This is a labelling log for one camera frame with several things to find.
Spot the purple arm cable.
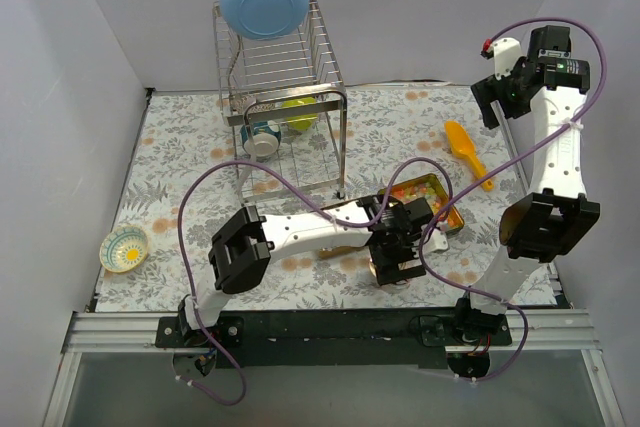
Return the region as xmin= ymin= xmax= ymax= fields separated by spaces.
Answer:
xmin=418 ymin=16 xmax=609 ymax=381
xmin=177 ymin=156 xmax=454 ymax=406

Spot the green bowl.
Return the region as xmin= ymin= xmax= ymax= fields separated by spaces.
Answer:
xmin=279 ymin=96 xmax=319 ymax=132

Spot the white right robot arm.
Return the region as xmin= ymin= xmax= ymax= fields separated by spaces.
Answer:
xmin=452 ymin=25 xmax=600 ymax=345

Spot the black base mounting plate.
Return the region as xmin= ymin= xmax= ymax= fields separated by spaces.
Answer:
xmin=154 ymin=310 xmax=514 ymax=371

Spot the blue plate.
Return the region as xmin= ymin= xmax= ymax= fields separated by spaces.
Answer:
xmin=219 ymin=0 xmax=310 ymax=40

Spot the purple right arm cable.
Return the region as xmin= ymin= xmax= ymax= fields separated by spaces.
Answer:
xmin=418 ymin=16 xmax=609 ymax=381

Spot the gold tin of small items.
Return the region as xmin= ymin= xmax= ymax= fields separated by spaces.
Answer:
xmin=316 ymin=246 xmax=366 ymax=260

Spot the steel wire dish rack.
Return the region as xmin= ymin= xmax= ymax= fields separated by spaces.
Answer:
xmin=212 ymin=0 xmax=348 ymax=202

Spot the square tin of star candies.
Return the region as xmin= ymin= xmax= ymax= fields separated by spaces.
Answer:
xmin=391 ymin=173 xmax=465 ymax=236

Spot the gold round jar lid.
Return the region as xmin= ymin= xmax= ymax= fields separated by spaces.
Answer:
xmin=369 ymin=260 xmax=426 ymax=286

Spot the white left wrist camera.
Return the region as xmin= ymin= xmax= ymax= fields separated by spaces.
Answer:
xmin=423 ymin=228 xmax=449 ymax=254

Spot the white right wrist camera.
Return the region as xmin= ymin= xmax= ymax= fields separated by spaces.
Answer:
xmin=481 ymin=37 xmax=522 ymax=80

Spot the aluminium table edge rail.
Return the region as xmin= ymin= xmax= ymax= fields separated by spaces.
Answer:
xmin=44 ymin=309 xmax=625 ymax=426

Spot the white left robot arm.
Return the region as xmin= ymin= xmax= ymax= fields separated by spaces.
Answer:
xmin=176 ymin=194 xmax=433 ymax=347

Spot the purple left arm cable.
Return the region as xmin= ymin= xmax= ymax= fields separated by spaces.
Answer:
xmin=177 ymin=156 xmax=454 ymax=406

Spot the patterned ceramic bowl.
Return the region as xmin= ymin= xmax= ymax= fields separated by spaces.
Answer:
xmin=99 ymin=225 xmax=150 ymax=274

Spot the yellow plastic scoop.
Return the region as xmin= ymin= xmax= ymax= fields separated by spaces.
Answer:
xmin=444 ymin=120 xmax=488 ymax=180

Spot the blue and white mug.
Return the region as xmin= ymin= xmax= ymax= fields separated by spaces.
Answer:
xmin=240 ymin=121 xmax=282 ymax=158

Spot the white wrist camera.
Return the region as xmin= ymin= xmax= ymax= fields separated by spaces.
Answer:
xmin=423 ymin=228 xmax=449 ymax=254
xmin=481 ymin=37 xmax=522 ymax=80

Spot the floral patterned table mat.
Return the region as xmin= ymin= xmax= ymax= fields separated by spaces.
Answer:
xmin=96 ymin=85 xmax=525 ymax=313

